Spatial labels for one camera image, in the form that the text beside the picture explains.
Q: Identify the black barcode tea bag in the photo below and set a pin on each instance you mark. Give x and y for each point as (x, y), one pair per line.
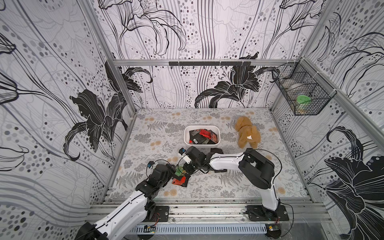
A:
(196, 138)

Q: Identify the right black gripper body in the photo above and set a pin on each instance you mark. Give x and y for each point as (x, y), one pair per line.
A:
(188, 167)

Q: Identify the white plastic storage box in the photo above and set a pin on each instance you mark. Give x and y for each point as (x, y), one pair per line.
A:
(208, 143)

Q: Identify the brown plush teddy dog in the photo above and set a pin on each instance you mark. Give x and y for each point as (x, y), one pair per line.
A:
(248, 133)

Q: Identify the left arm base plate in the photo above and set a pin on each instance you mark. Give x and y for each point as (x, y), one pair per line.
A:
(160, 214)

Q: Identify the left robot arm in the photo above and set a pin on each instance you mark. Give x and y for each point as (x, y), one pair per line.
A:
(135, 209)

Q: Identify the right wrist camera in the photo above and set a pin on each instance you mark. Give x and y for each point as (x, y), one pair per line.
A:
(182, 151)

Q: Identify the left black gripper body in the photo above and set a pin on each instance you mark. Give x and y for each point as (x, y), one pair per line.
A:
(170, 172)

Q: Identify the black wire basket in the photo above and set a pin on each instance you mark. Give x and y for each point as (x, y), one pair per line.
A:
(293, 79)

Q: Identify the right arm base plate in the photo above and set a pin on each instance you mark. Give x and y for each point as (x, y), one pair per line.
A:
(258, 213)

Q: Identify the green lidded cup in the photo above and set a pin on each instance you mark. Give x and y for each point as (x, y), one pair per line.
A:
(302, 104)

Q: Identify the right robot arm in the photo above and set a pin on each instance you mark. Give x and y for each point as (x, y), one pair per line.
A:
(259, 170)

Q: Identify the red black tea bag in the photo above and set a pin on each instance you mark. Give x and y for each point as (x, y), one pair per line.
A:
(209, 134)
(183, 182)

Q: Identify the white slotted cable duct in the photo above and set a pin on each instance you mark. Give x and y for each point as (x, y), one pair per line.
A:
(199, 229)

